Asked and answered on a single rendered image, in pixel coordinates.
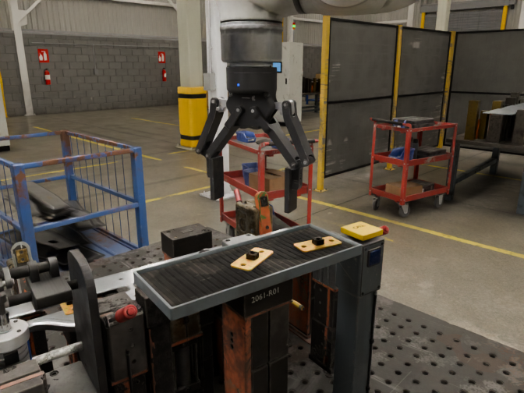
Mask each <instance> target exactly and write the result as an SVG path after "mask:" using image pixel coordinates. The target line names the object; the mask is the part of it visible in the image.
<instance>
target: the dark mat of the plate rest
mask: <svg viewBox="0 0 524 393"><path fill-rule="evenodd" d="M318 236H320V237H321V238H324V237H328V236H330V235H327V234H325V233H323V232H320V231H317V230H316V229H314V228H311V227H309V228H305V229H301V230H299V231H295V232H290V233H287V234H284V235H279V236H276V237H273V238H270V239H265V240H262V241H259V242H255V243H251V244H247V245H245V246H240V247H236V248H233V249H230V250H226V251H222V252H219V253H214V254H211V255H208V256H205V257H200V258H196V259H194V260H188V261H186V262H182V263H180V264H174V265H172V266H168V267H163V268H161V269H157V270H154V271H149V272H146V273H143V274H140V276H141V277H142V278H143V279H144V280H145V281H146V282H147V283H148V284H149V285H150V286H151V287H152V288H153V289H154V290H155V291H156V292H157V293H158V294H159V295H160V296H161V297H162V298H163V299H164V300H165V301H166V302H167V303H168V304H169V305H170V306H172V307H174V306H178V305H180V304H183V303H187V302H189V301H192V300H195V299H199V298H201V297H204V296H208V295H210V294H213V293H216V292H220V291H222V290H225V289H229V288H231V287H234V286H237V285H241V284H243V283H246V282H248V281H252V280H255V279H258V278H262V277H264V276H267V275H269V274H273V273H276V272H279V271H283V270H285V269H288V268H290V267H295V266H297V265H300V264H304V263H306V262H309V261H312V260H316V259H318V258H321V257H325V256H327V255H330V254H333V253H337V252H339V251H342V250H346V249H348V248H351V247H354V246H353V245H351V244H349V243H346V242H343V241H341V240H340V239H338V240H339V241H340V242H342V244H341V245H339V246H333V247H329V248H325V249H322V250H315V251H311V252H308V253H303V252H302V251H300V250H298V249H297V248H295V247H294V244H295V243H301V242H305V241H310V240H312V238H315V237H318ZM333 238H334V237H333ZM335 239H336V238H335ZM253 248H261V249H265V250H271V251H273V254H272V255H270V256H269V257H268V258H267V259H266V260H264V261H263V262H262V263H260V264H259V265H258V266H256V267H255V268H254V269H253V270H251V271H244V270H240V269H237V268H234V267H231V264H232V263H233V262H234V261H236V260H238V259H239V258H240V257H242V256H243V255H244V254H246V253H248V252H249V251H251V250H252V249H253Z"/></svg>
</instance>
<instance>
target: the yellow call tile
mask: <svg viewBox="0 0 524 393"><path fill-rule="evenodd" d="M341 232H342V233H344V234H346V235H350V236H351V237H354V238H356V239H359V240H362V241H364V240H367V239H371V238H373V237H376V236H379V235H383V229H381V228H378V227H375V226H372V225H369V224H367V223H364V222H361V221H360V222H357V223H354V224H351V225H346V226H343V227H341Z"/></svg>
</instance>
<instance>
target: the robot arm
mask: <svg viewBox="0 0 524 393"><path fill-rule="evenodd" d="M215 1H216V4H217V7H218V11H219V16H220V24H221V26H220V32H221V60H222V61H223V62H230V66H231V67H226V84H227V91H228V100H227V99H224V98H223V97H213V98H211V102H210V112H209V115H208V117H207V121H206V122H205V125H204V128H203V131H202V133H201V135H200V138H199V141H198V144H197V146H196V150H195V151H196V153H197V154H202V155H203V156H204V157H205V158H206V160H207V177H208V178H210V186H211V200H217V199H219V198H222V197H223V196H224V162H223V156H220V153H221V151H222V150H223V148H224V147H225V145H226V144H227V143H228V142H229V141H230V139H231V138H232V136H233V135H234V134H235V132H236V131H237V129H238V128H240V129H246V128H251V129H262V130H263V131H264V132H265V133H266V134H267V135H268V136H269V137H270V138H271V140H272V141H273V143H274V145H275V146H276V147H277V148H278V150H279V151H280V153H281V154H282V156H283V157H284V159H285V160H286V161H287V162H288V164H289V166H288V167H287V168H285V211H284V212H285V213H287V214H289V213H290V212H292V211H294V210H295V209H296V208H297V190H298V189H300V188H301V187H302V185H303V167H306V166H308V165H311V164H313V163H314V162H315V161H316V159H315V157H314V155H313V152H312V150H311V148H310V144H309V142H308V140H307V138H306V134H305V133H304V131H303V128H302V125H301V123H300V121H299V118H298V115H297V108H296V101H295V100H287V101H281V102H278V101H277V98H276V91H277V67H273V62H280V61H281V60H282V32H283V26H282V21H283V17H287V16H294V15H299V14H321V15H326V16H359V15H369V14H378V13H385V12H393V11H395V10H399V9H402V8H405V7H407V6H409V5H411V4H413V3H415V2H418V1H419V0H215ZM226 109H228V111H229V113H230V114H231V115H230V116H229V118H228V120H227V121H226V122H225V126H224V127H223V129H222V130H221V132H220V133H219V134H218V135H217V137H216V138H215V140H214V137H215V135H216V132H217V131H218V127H219V125H220V122H221V119H222V117H223V114H224V112H225V110H226ZM277 110H279V113H280V114H281V115H282V116H283V119H284V122H285V125H286V127H287V130H288V131H289V135H290V137H291V139H292V142H293V144H294V146H295V147H294V146H293V145H292V144H291V142H290V141H289V139H288V138H287V136H286V135H285V134H284V132H283V131H282V130H281V128H280V124H279V123H278V121H277V119H276V118H275V117H274V115H275V113H276V112H277ZM213 140H214V141H213Z"/></svg>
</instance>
